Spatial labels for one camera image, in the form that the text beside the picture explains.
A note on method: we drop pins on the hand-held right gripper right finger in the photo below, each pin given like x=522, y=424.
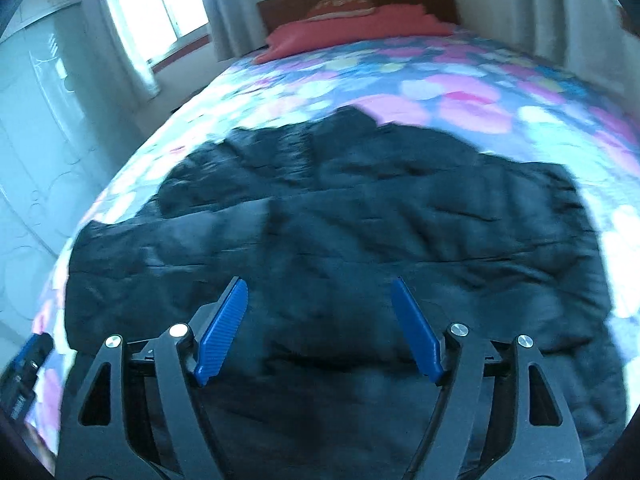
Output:
x=415, y=330

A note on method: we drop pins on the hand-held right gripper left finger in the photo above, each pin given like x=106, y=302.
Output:
x=222, y=332

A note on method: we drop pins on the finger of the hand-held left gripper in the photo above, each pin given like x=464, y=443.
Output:
x=27, y=355

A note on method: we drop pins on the black puffer jacket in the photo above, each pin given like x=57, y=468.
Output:
x=350, y=200

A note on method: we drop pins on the white wardrobe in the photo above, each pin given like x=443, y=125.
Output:
x=45, y=125

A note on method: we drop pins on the floral bedspread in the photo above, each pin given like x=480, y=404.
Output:
x=450, y=85

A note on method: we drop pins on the white sheer curtain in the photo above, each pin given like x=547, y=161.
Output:
x=142, y=75

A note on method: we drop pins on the red pillow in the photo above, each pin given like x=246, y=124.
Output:
x=350, y=35

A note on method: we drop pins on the wooden headboard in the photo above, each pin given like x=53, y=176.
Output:
x=280, y=10

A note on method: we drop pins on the grey curtain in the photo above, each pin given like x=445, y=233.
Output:
x=230, y=5

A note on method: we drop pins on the red patterned cushion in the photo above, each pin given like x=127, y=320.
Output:
x=340, y=7

